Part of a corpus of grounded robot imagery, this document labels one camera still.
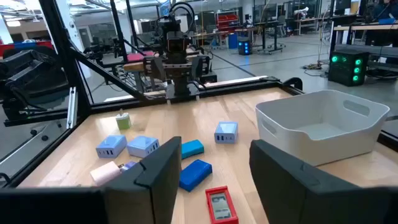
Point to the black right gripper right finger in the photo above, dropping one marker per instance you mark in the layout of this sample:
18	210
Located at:
304	199

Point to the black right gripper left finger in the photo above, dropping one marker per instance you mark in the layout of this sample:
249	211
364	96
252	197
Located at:
130	202

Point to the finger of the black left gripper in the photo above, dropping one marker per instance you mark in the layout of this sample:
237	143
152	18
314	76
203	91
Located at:
158	70
200	68

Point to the small purple charger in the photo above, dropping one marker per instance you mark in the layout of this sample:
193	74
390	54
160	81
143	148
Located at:
128	165

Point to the pink wall charger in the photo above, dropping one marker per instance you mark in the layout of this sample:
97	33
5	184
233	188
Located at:
105	173

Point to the blue multiport charger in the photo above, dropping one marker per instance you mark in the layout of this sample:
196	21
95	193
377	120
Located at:
142	147
226	133
111	146

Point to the small white and green charger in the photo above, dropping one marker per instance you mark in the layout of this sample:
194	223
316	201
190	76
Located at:
123	122

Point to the blue plastic case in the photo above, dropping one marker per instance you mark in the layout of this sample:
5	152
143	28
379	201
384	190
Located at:
195	175

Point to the teal plastic case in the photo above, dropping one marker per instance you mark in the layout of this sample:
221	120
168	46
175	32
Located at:
192	148

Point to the red case with window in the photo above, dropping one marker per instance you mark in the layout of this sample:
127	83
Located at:
221	206

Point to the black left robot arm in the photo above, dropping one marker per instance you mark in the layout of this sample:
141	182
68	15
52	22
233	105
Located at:
174	29

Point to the black office chair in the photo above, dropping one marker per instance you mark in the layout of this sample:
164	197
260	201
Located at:
31	81

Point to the blue barrel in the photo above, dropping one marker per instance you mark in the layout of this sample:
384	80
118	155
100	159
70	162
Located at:
233	40

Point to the black computer tower blue lights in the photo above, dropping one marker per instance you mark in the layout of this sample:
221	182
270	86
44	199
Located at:
244	46

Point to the red storage shelf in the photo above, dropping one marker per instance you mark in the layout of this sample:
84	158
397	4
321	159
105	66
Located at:
227	20

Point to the black desk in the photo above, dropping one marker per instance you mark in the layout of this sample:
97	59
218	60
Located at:
269	25

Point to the black computer tower green lights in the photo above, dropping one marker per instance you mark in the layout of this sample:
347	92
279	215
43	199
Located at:
348	67

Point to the person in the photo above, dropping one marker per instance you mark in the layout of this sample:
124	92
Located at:
385	9

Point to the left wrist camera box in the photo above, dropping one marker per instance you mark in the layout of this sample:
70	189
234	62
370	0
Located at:
177	43

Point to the silver metal frame bracket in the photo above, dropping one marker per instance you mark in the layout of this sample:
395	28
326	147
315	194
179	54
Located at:
72	107

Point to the black aluminium table frame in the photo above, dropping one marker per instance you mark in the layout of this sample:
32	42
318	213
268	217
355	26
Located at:
65	46

